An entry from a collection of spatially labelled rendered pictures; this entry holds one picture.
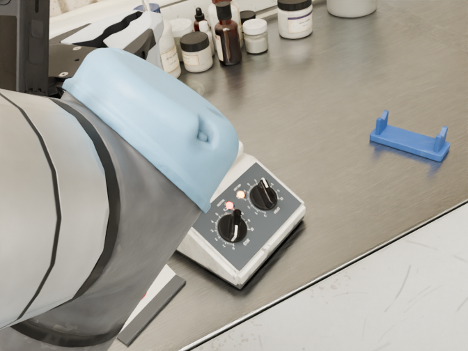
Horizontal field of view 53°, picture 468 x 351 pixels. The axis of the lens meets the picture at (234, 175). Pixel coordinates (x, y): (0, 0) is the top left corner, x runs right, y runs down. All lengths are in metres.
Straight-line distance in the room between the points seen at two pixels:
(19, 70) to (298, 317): 0.33
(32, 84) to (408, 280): 0.39
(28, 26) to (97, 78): 0.15
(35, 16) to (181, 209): 0.19
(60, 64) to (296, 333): 0.32
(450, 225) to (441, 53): 0.41
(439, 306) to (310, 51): 0.56
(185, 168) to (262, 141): 0.52
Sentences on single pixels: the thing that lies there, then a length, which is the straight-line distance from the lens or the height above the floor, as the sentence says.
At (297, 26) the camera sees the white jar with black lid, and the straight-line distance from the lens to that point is 0.96.
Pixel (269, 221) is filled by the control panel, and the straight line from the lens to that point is 0.52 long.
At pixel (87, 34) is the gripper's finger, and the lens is 0.42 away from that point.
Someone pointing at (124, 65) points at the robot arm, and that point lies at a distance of 0.18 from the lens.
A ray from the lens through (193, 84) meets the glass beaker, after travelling 0.52.
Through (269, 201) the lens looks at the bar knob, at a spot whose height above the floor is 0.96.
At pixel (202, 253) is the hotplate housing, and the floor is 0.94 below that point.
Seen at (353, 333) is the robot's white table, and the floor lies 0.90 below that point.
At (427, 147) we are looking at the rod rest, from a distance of 0.67.
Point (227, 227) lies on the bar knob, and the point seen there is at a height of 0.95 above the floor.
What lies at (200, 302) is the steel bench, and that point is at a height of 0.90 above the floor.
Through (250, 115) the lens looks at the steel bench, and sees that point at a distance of 0.75.
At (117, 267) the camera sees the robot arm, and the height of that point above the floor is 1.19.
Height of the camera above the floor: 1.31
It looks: 40 degrees down
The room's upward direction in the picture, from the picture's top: 9 degrees counter-clockwise
